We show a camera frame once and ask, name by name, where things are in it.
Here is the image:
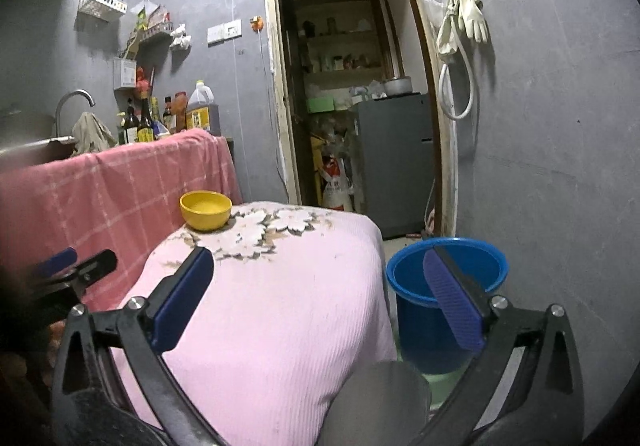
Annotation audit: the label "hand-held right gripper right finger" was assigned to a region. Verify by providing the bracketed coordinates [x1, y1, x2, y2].
[414, 245, 586, 446]

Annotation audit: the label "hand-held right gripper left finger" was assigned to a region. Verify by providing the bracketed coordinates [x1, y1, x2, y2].
[50, 246, 227, 446]

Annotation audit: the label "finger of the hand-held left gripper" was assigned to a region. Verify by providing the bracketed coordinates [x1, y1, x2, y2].
[32, 247, 79, 277]
[64, 249, 118, 288]

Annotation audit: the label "blue plastic bucket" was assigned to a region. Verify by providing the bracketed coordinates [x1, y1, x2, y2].
[385, 237, 510, 376]

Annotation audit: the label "pink checked towel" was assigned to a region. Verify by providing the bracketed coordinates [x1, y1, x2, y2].
[0, 128, 244, 313]

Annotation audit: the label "yellow bowl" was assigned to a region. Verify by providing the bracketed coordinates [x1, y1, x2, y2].
[179, 190, 233, 233]

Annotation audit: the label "pink floral blanket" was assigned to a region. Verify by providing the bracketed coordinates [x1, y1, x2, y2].
[112, 199, 399, 446]

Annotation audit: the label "steel sink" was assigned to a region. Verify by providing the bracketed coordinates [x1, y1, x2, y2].
[0, 135, 79, 160]

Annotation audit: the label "grey rag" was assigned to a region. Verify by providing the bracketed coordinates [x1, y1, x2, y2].
[71, 111, 119, 156]

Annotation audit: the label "dark glass bottle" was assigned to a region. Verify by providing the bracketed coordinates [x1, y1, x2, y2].
[122, 98, 141, 145]

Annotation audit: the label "grey washing machine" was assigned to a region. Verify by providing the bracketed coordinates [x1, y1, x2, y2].
[349, 93, 436, 240]

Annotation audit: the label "soy sauce bottle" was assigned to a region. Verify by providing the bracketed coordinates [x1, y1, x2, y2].
[137, 96, 155, 143]

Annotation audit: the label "white and red sack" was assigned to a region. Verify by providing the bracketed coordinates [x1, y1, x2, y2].
[321, 154, 355, 212]

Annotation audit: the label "metal faucet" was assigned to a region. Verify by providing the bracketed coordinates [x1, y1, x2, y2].
[53, 89, 96, 137]

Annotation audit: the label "orange sauce bottle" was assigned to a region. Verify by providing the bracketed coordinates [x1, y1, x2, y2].
[173, 92, 190, 133]

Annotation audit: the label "yellow bag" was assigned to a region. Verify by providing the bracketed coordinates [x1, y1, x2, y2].
[309, 135, 326, 205]

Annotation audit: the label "large cooking oil jug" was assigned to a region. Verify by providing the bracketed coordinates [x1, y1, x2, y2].
[185, 80, 221, 136]

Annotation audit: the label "red plastic bag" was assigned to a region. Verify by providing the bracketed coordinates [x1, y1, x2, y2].
[134, 67, 154, 100]

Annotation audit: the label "metal pot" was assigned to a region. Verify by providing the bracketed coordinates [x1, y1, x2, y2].
[383, 76, 414, 96]

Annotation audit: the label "dark wooden door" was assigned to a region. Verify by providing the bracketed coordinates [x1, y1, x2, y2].
[279, 0, 321, 205]

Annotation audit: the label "white crumpled bag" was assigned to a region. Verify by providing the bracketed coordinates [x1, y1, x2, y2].
[168, 23, 193, 51]

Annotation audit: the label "cream rubber gloves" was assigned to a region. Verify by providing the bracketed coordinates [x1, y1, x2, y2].
[436, 0, 490, 58]

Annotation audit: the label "wooden shelf unit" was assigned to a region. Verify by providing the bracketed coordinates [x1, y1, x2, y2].
[292, 0, 389, 82]

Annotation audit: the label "white hose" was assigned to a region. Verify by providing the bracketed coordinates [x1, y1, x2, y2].
[437, 43, 476, 121]

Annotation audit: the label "wooden door frame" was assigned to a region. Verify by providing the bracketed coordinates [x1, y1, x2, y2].
[262, 0, 459, 240]

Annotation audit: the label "wall shelf with packets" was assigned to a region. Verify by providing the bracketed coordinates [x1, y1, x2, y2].
[134, 3, 174, 46]

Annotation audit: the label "white wire basket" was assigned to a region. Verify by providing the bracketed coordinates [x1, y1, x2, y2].
[78, 0, 129, 21]

